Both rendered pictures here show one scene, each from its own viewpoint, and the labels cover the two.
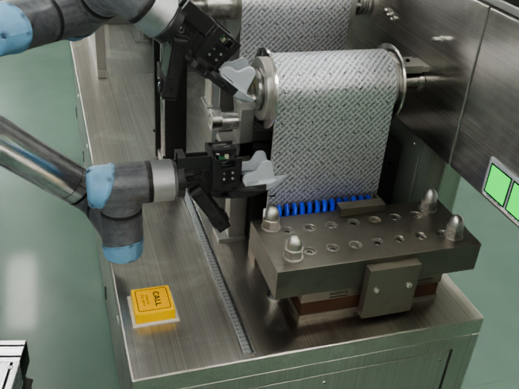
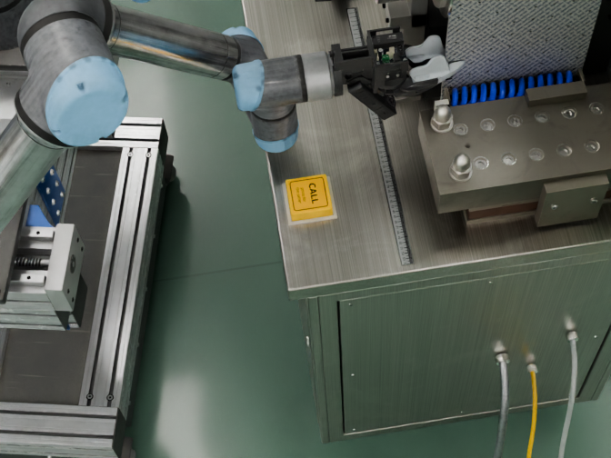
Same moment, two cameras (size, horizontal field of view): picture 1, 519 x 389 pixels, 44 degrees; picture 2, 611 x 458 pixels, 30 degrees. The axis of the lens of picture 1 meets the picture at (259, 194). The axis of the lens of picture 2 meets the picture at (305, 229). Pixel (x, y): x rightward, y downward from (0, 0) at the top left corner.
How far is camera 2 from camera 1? 0.86 m
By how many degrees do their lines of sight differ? 31
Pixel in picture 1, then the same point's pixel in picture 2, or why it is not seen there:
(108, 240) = (260, 134)
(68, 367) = (214, 135)
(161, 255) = (319, 122)
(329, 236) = (507, 140)
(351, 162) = (549, 42)
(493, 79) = not seen: outside the picture
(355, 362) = (526, 268)
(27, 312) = not seen: hidden behind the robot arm
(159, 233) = not seen: hidden behind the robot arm
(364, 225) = (555, 123)
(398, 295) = (582, 207)
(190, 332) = (347, 233)
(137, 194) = (290, 101)
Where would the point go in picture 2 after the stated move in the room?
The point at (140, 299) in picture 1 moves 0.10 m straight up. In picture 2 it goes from (295, 194) to (293, 162)
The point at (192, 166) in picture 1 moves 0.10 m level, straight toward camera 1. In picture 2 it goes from (351, 67) to (347, 121)
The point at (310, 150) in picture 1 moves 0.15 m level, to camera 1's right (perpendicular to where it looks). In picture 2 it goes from (495, 36) to (593, 49)
